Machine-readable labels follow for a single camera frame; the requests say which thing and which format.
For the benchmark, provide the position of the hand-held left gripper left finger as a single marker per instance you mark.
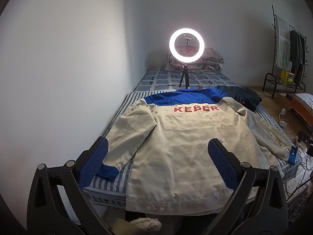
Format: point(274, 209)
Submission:
point(94, 161)

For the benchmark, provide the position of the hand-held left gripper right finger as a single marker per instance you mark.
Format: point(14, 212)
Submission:
point(220, 161)

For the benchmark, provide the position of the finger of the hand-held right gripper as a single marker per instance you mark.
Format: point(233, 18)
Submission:
point(305, 139)

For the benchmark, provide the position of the beige and blue work jacket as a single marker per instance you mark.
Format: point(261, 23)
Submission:
point(183, 139)

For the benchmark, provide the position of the pile of dark clothes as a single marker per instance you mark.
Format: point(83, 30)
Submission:
point(244, 96)

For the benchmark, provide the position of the black metal clothes rack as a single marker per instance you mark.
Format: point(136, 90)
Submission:
point(270, 73)

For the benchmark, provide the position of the dark hanging clothes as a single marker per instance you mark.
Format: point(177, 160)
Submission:
point(296, 51)

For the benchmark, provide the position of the white power strip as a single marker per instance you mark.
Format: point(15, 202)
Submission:
point(283, 123)

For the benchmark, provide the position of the blue striped bed sheet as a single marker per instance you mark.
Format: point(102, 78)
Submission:
point(105, 188)

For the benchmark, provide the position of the orange covered bench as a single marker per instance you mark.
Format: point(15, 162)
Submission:
point(297, 107)

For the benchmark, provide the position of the white round device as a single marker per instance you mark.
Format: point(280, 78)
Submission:
point(283, 111)

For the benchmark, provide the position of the yellow box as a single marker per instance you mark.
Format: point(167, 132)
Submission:
point(287, 77)

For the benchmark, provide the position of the fluffy beige cloth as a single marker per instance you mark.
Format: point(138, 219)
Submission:
point(144, 225)

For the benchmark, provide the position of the striped hanging towel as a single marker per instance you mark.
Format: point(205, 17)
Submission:
point(283, 46)

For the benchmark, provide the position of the black tripod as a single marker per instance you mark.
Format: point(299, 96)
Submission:
point(185, 71)

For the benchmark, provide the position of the folded floral quilt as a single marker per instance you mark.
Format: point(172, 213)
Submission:
point(212, 58)

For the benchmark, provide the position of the blue checked bed sheet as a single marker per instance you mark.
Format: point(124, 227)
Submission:
point(156, 78)

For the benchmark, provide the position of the black phone holder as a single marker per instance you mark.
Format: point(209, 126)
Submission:
point(187, 37)

